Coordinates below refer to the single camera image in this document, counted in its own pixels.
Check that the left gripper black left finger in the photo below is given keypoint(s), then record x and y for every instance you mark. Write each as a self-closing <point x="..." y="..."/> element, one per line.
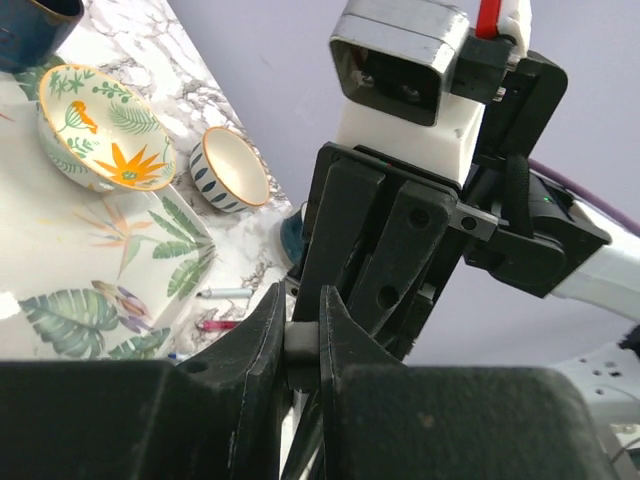
<point x="216" y="415"/>

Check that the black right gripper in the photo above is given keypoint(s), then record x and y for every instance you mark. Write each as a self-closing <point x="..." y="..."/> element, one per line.
<point x="388" y="237"/>

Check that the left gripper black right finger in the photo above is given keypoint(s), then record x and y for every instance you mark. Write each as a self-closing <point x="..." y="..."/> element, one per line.
<point x="385" y="420"/>

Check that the white marker blue cap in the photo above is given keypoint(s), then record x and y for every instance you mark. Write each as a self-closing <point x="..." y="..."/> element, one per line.
<point x="178" y="357"/>

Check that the pink red pen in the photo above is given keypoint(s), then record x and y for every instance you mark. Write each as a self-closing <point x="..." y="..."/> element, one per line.
<point x="217" y="326"/>

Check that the white marker black cap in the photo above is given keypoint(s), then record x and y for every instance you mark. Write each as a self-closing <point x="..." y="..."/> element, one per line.
<point x="301" y="355"/>

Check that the white marker black tip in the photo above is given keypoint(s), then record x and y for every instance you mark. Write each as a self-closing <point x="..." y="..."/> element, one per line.
<point x="225" y="293"/>

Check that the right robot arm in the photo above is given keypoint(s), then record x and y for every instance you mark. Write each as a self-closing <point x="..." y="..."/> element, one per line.
<point x="609" y="279"/>

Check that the white orange rimmed bowl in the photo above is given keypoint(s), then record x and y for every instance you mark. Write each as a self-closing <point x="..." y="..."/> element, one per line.
<point x="290" y="237"/>

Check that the blue striped white bowl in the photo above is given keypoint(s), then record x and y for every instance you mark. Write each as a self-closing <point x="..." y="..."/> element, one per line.
<point x="227" y="172"/>

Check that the floral serving tray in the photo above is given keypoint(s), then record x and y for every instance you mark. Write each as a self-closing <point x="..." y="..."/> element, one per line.
<point x="87" y="275"/>

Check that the floral orange rimmed bowl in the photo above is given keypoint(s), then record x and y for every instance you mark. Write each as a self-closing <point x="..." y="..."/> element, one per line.
<point x="100" y="134"/>

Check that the dark blue mug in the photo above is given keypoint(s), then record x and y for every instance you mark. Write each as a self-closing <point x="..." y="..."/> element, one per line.
<point x="31" y="31"/>

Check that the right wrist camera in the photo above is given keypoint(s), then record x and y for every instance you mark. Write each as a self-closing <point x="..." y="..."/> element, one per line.
<point x="395" y="63"/>

